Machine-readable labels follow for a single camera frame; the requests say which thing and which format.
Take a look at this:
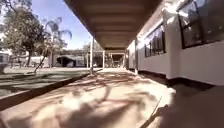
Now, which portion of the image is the pale canopy post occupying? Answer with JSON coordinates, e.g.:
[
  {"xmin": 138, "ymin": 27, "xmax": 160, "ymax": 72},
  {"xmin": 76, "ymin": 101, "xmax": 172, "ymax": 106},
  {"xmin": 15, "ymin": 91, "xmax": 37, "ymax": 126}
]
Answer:
[
  {"xmin": 101, "ymin": 49, "xmax": 106, "ymax": 70},
  {"xmin": 88, "ymin": 35, "xmax": 95, "ymax": 75}
]

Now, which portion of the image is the dark kerb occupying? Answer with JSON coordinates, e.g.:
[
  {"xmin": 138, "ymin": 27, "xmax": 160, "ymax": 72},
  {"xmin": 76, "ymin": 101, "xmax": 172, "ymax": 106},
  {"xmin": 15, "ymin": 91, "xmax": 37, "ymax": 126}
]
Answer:
[{"xmin": 0, "ymin": 68, "xmax": 102, "ymax": 112}]

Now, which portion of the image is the grass lawn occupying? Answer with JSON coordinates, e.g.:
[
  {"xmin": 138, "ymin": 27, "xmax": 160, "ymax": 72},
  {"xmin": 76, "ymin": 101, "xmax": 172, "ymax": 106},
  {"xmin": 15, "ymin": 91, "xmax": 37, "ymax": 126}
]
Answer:
[{"xmin": 0, "ymin": 67, "xmax": 92, "ymax": 99}]

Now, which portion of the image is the white building with dark windows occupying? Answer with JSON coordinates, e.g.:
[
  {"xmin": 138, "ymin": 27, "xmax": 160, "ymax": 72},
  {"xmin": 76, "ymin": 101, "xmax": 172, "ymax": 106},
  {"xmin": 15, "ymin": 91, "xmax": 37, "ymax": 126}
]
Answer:
[{"xmin": 126, "ymin": 0, "xmax": 224, "ymax": 92}]

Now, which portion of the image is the large leafy tree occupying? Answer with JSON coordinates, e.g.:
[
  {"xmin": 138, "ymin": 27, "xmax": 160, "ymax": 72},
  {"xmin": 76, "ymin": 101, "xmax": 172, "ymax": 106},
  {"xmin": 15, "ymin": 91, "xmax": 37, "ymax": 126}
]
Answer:
[{"xmin": 0, "ymin": 0, "xmax": 47, "ymax": 68}]

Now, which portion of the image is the low white building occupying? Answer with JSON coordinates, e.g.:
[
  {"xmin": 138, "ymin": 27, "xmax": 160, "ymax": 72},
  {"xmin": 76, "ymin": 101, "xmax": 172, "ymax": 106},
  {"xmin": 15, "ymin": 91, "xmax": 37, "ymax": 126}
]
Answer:
[{"xmin": 49, "ymin": 48, "xmax": 104, "ymax": 69}]

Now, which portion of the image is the pale concrete pavement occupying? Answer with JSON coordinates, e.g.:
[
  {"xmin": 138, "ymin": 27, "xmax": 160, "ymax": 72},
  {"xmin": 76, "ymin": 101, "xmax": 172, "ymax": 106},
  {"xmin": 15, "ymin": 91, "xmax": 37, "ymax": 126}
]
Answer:
[{"xmin": 0, "ymin": 67, "xmax": 224, "ymax": 128}]

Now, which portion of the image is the walkway canopy roof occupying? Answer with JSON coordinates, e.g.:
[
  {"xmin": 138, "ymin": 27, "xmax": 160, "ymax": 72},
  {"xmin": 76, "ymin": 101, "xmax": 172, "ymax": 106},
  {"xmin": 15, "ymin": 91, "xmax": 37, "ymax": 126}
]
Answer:
[{"xmin": 63, "ymin": 0, "xmax": 165, "ymax": 52}]

